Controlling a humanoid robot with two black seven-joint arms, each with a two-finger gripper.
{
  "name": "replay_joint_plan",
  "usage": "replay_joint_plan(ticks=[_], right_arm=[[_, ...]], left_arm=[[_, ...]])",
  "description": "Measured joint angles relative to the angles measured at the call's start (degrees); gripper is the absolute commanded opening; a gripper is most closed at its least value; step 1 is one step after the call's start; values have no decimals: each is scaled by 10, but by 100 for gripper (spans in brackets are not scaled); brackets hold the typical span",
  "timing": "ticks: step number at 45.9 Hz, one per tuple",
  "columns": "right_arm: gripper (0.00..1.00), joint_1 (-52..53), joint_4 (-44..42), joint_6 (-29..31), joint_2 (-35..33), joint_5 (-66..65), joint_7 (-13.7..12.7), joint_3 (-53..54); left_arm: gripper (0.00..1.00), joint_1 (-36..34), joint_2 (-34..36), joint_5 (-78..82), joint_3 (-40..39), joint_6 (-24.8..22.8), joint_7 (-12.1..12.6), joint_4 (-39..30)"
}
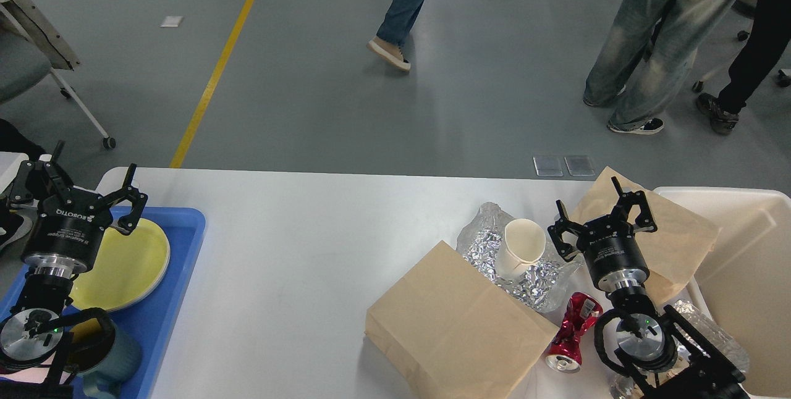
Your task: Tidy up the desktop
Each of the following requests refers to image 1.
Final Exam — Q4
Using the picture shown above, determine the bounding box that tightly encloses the pink mug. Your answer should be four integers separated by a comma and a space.
1, 366, 49, 383

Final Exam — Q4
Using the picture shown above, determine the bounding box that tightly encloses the floor socket plate left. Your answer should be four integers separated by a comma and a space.
532, 155, 564, 179

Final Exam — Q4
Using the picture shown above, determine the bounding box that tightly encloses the person in light jeans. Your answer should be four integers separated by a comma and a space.
583, 0, 735, 135

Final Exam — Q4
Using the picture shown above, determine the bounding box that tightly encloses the floor socket plate right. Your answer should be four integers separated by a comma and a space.
563, 155, 596, 177

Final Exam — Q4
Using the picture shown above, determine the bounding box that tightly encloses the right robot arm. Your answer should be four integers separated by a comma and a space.
548, 177, 748, 398

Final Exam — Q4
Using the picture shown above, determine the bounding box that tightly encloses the grey chair left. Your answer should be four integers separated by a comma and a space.
1, 0, 117, 149

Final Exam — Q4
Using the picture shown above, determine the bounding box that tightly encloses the large brown paper bag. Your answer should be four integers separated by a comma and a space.
365, 241, 557, 398

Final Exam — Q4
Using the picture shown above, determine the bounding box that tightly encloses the white paper cup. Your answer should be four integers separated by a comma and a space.
494, 219, 546, 280

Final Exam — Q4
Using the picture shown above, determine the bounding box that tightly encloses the pink plate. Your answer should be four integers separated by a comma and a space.
93, 220, 171, 314

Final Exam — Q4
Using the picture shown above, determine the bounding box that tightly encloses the white office chair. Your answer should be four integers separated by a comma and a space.
691, 0, 757, 93

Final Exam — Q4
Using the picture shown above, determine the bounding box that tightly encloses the white plastic bin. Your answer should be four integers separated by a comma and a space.
656, 186, 790, 398

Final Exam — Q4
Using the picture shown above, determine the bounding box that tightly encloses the blue plastic tray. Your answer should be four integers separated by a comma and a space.
0, 204, 206, 399

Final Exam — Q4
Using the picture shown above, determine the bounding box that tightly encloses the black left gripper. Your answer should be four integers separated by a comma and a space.
6, 141, 149, 277

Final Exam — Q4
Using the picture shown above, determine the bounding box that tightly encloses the yellow plastic plate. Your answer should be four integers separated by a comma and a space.
69, 220, 169, 311

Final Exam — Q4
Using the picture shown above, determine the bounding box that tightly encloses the crushed red can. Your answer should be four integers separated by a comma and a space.
544, 292, 604, 374

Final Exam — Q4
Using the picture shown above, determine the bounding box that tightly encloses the floor socket plate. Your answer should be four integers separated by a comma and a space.
532, 155, 564, 179
563, 155, 596, 177

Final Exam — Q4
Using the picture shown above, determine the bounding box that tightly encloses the brown paper bag right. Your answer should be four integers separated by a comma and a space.
570, 167, 719, 306

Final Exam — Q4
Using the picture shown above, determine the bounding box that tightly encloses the white side table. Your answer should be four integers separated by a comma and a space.
0, 152, 28, 196

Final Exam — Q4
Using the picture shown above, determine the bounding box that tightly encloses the dark green mug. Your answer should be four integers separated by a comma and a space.
67, 318, 142, 398

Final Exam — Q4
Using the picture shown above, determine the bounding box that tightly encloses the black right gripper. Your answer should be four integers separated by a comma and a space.
547, 176, 658, 292

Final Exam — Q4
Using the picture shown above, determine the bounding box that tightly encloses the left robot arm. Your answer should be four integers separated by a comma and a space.
2, 142, 148, 398

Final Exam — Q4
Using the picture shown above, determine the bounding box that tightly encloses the crumpled aluminium foil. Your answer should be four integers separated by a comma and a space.
457, 202, 583, 314

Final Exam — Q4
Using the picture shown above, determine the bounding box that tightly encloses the person in black trousers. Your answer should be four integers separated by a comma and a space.
0, 119, 47, 251

